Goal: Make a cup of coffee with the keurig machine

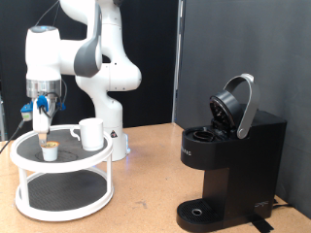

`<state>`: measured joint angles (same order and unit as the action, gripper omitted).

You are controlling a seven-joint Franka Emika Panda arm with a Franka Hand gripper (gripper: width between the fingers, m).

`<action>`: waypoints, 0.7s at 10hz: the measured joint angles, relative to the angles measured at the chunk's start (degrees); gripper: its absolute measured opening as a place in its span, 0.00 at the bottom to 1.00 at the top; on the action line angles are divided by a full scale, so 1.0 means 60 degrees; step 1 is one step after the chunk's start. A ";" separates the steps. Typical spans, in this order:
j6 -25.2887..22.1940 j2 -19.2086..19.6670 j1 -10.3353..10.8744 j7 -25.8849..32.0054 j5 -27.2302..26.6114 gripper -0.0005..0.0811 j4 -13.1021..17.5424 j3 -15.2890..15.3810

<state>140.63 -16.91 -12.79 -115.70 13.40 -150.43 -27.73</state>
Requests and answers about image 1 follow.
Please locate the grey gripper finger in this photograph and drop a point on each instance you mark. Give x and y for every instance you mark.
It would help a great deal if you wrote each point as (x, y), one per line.
(42, 138)

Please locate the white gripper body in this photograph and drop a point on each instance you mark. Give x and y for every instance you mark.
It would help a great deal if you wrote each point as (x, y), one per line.
(41, 118)

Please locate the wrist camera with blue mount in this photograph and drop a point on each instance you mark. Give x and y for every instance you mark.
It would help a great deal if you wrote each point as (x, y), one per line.
(26, 111)

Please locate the vertical metal pole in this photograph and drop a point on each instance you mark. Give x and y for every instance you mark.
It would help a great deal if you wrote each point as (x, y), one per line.
(177, 64)

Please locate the grey metal frame post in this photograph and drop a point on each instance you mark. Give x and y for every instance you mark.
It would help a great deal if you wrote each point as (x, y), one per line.
(2, 119)

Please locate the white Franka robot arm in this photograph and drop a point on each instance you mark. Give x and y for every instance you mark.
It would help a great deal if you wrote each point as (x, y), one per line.
(107, 77)

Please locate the white mug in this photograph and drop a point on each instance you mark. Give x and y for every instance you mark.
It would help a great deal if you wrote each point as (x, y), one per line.
(91, 134)

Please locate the k-cup pod yellow lid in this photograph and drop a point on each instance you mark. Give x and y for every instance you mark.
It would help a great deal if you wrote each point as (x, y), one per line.
(50, 152)

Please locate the black Keurig coffee machine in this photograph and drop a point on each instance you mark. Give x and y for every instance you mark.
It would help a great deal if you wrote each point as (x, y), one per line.
(239, 161)

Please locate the white two-tier turntable shelf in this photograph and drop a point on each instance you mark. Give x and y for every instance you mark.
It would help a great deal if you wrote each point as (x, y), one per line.
(61, 191)

